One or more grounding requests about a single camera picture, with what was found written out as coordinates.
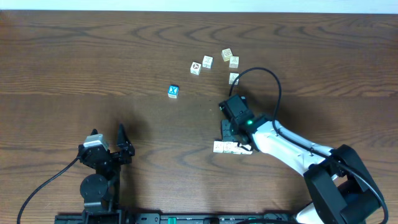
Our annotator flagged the green-edged wooden block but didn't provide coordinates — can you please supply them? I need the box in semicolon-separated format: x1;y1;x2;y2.
223;142;240;154
233;147;248;154

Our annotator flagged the black cable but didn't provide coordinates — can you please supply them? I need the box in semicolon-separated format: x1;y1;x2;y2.
228;67;389;224
16;157;80;224

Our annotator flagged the plain small wooden block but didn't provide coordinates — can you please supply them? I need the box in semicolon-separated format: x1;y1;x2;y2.
213;141;224;153

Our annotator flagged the yellow-edged wooden block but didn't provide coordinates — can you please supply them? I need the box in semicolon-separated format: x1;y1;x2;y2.
221;48;233;62

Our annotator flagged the blue X wooden block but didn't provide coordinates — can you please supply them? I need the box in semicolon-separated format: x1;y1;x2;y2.
167;85;179;98

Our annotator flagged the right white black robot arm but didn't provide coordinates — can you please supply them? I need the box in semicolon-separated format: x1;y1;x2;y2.
219;95;388;223

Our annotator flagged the left black cable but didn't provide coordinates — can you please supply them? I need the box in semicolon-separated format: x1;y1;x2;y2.
16;157;80;224

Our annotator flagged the wooden block with red circle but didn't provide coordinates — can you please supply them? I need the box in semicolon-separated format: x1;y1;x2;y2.
190;62;201;75

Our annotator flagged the right black cable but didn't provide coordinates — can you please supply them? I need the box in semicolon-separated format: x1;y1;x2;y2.
228;67;389;224

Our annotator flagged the wooden block with ring picture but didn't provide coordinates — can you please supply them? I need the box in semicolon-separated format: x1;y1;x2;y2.
229;73;239;85

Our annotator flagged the wooden block with X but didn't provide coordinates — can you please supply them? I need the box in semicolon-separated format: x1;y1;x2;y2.
202;55;213;69

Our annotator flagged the wooden block beside yellow one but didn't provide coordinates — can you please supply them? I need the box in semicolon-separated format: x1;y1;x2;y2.
229;56;239;68

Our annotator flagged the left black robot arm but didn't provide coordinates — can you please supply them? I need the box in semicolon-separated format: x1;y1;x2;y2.
77;124;135;223

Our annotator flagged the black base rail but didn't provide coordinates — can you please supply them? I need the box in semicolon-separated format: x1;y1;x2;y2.
54;212;297;224

